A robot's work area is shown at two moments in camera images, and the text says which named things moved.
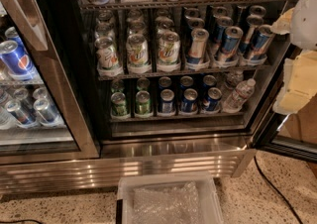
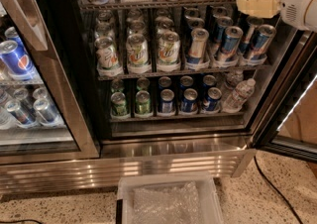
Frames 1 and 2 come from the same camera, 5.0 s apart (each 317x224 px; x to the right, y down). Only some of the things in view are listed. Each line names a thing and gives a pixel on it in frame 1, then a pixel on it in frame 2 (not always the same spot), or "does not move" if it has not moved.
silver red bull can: x=197 y=49 does not move
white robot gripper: x=306 y=23 → x=296 y=2
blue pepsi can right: x=211 y=102 does not move
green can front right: x=143 y=102 does not move
